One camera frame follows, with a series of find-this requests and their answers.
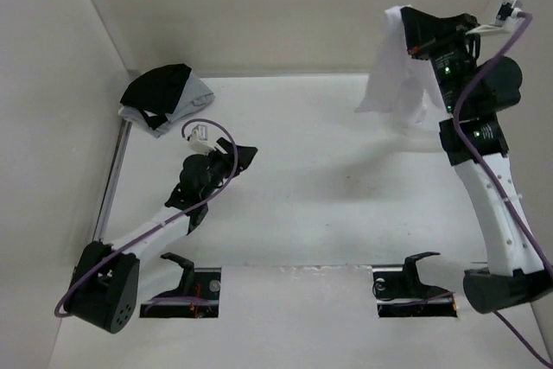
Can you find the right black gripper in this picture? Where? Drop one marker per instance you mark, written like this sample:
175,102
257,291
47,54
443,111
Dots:
429,34

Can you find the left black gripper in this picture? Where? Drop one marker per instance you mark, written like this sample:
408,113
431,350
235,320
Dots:
245,156

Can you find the white tank top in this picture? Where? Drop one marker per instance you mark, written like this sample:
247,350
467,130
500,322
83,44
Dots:
401,89

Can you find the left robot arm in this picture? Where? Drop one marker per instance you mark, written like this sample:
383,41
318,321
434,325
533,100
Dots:
137,273

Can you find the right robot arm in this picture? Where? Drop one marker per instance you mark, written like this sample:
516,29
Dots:
517,270

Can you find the grey folded tank top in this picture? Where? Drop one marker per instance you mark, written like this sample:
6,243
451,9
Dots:
195,97

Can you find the black folded tank top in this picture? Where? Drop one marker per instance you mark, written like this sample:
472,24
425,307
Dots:
156,93

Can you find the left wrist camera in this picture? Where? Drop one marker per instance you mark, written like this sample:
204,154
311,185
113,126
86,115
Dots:
198,140

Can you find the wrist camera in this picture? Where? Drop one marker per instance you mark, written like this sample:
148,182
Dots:
198,140
505,22

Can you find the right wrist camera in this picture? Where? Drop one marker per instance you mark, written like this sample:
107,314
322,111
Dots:
505,22

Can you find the left aluminium table rail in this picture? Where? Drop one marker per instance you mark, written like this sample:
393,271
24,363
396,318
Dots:
111,181

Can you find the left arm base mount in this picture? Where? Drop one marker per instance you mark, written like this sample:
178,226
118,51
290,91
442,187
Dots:
175,288

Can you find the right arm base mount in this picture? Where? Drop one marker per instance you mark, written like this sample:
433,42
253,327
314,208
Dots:
400,293

